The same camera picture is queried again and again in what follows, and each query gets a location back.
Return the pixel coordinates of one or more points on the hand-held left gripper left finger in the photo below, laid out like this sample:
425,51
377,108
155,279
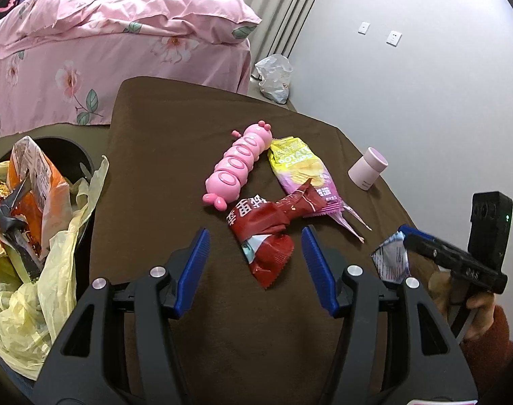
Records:
193,270

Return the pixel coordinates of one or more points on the red wrapper with teal patch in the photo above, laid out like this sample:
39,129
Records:
271,261

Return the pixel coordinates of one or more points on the yellow plastic bin bag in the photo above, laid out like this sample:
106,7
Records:
58,261

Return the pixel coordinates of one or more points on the orange snack packet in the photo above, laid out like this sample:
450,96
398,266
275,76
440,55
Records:
45,185

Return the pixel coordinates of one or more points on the pink cup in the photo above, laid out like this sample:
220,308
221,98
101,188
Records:
366,171

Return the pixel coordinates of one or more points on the white plastic bag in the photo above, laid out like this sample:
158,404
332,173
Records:
275,78

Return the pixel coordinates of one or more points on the person's right hand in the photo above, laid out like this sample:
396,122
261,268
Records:
480,303

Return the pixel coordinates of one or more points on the pink floral quilt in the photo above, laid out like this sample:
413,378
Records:
134,8

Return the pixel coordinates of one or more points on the black waste bin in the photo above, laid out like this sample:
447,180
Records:
66,149

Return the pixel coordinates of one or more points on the red snack wrapper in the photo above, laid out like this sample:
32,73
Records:
256,217

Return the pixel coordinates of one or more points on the white wall socket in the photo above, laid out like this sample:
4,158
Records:
363,27
393,38

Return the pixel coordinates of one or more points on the beige curtain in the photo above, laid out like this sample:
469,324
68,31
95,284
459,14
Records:
281,4

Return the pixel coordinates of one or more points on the bed with pink floral sheet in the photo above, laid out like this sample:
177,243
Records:
49,93

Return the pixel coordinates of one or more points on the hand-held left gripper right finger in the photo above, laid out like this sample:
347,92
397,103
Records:
317,270

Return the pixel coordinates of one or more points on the person's right forearm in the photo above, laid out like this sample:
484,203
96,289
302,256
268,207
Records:
488,354

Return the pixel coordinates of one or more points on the yellow purple chips packet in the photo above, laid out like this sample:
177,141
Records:
298,164

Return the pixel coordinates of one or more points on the pink caterpillar toy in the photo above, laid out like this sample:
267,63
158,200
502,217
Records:
235,168

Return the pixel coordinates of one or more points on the white blue wrapper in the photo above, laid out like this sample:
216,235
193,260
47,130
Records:
389,261

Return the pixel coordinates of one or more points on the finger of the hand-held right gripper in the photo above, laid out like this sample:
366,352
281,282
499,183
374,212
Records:
416,242

